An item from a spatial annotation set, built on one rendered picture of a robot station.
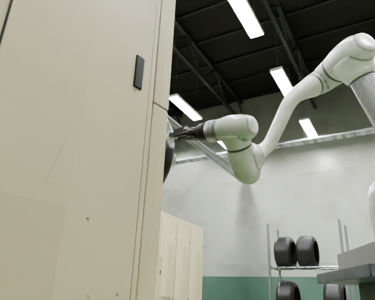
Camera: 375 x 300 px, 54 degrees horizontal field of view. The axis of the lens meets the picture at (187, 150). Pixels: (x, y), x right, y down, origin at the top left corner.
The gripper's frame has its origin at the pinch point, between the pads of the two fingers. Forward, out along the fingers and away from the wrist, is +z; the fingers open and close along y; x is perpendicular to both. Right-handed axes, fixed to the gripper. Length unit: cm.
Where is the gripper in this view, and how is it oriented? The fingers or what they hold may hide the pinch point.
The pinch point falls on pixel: (171, 136)
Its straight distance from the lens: 163.7
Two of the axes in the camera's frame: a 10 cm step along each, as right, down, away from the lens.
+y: -6.1, -3.2, -7.2
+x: -1.5, 9.4, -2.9
